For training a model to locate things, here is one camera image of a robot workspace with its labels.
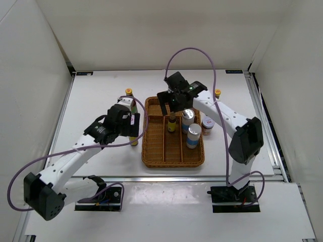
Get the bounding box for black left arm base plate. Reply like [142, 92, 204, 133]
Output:
[74, 183, 125, 212]

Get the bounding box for white salt shaker metal lid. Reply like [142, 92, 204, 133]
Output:
[181, 109, 195, 134]

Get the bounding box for red sauce bottle yellow cap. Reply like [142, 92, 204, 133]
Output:
[214, 89, 222, 99]

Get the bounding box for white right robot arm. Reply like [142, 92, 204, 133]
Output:
[157, 72, 263, 202]

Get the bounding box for brown wicker basket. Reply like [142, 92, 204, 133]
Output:
[142, 96, 205, 168]

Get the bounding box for aluminium table edge rail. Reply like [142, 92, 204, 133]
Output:
[69, 175, 284, 183]

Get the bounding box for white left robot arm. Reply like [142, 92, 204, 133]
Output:
[23, 104, 140, 221]

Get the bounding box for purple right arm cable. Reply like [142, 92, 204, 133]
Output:
[164, 47, 265, 208]

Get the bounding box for small yellow bottle wooden cap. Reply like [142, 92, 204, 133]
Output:
[129, 137, 138, 146]

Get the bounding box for white shaker blue label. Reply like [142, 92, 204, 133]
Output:
[186, 123, 202, 149]

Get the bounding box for spice jar red label lid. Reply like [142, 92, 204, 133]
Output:
[201, 116, 215, 136]

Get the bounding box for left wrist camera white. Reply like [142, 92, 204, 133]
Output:
[118, 96, 132, 110]

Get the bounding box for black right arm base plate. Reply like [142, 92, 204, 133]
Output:
[207, 186, 260, 213]

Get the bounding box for red sauce bottle green label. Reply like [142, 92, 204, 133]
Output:
[125, 88, 138, 113]

